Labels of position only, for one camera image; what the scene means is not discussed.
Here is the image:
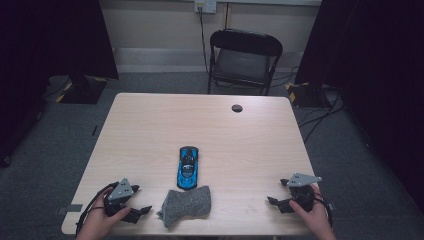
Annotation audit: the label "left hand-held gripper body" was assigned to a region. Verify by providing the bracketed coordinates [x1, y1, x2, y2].
[103, 177, 135, 218]

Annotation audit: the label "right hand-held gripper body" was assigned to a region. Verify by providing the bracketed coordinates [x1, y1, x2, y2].
[286, 172, 323, 214]

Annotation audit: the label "grey speckled cloth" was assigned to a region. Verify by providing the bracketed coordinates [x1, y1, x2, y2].
[156, 185, 212, 229]

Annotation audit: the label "blue toy car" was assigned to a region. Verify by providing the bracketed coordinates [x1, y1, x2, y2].
[176, 145, 200, 191]

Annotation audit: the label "person's right hand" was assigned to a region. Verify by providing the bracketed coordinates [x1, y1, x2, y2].
[288, 184, 338, 240]

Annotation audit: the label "person's left hand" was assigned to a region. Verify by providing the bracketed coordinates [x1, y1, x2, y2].
[75, 186, 133, 240]

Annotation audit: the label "grey tape strip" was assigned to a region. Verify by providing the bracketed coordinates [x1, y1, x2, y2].
[56, 203, 84, 216]

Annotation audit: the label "black stand base yellow tape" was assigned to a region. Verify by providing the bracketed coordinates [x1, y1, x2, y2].
[55, 74, 108, 105]
[284, 81, 332, 109]

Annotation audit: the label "black folding chair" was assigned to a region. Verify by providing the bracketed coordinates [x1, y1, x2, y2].
[207, 28, 284, 97]

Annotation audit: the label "black curtain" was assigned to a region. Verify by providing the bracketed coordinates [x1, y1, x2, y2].
[0, 0, 120, 168]
[294, 0, 424, 214]

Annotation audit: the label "right hand-held gripper cable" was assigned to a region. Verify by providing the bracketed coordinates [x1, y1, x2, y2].
[313, 191, 336, 228]

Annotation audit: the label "black floor cables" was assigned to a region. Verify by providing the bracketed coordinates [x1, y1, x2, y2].
[298, 89, 345, 144]

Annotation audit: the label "black power cable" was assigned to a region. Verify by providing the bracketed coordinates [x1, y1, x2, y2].
[198, 7, 210, 76]

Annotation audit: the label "white wall socket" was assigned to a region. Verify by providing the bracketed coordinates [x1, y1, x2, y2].
[194, 0, 218, 14]

